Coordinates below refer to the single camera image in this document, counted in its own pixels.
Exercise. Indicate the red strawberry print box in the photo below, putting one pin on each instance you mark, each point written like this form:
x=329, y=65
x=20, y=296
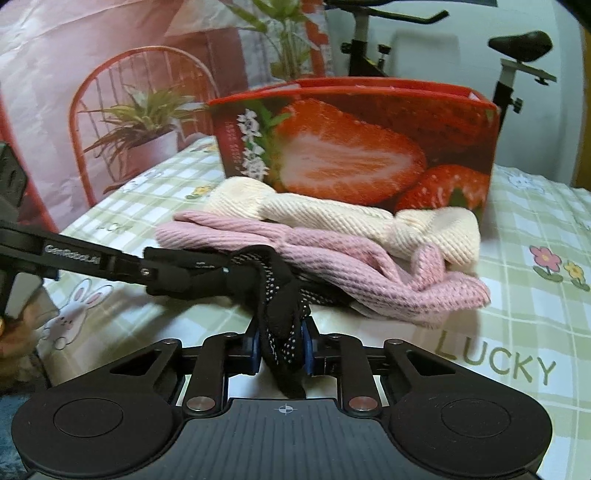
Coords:
x=351, y=147

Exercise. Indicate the black exercise bike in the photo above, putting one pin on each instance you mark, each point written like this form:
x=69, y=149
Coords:
x=508, y=50

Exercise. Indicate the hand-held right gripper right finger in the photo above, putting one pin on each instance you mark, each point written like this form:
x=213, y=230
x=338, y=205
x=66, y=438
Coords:
x=307, y=351

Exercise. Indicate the printed backdrop poster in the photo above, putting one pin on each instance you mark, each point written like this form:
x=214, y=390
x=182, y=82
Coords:
x=115, y=92

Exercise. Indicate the black dotted sock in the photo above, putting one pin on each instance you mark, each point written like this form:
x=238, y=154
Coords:
x=281, y=300

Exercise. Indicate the person's left hand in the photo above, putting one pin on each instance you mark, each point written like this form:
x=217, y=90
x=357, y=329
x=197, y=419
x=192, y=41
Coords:
x=23, y=334

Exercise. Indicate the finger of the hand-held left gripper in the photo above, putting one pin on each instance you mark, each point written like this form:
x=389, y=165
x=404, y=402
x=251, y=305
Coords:
x=189, y=281
x=184, y=256

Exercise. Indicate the green checked tablecloth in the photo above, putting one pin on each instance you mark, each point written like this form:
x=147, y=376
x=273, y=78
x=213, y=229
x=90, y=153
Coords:
x=531, y=323

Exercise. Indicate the cream knitted cloth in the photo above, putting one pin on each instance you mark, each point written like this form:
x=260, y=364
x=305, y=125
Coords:
x=351, y=221

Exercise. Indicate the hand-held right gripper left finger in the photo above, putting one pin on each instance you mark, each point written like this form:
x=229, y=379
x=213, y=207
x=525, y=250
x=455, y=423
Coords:
x=251, y=353

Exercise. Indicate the pink knitted cloth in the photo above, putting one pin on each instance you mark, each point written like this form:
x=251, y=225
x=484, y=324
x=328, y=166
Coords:
x=351, y=263

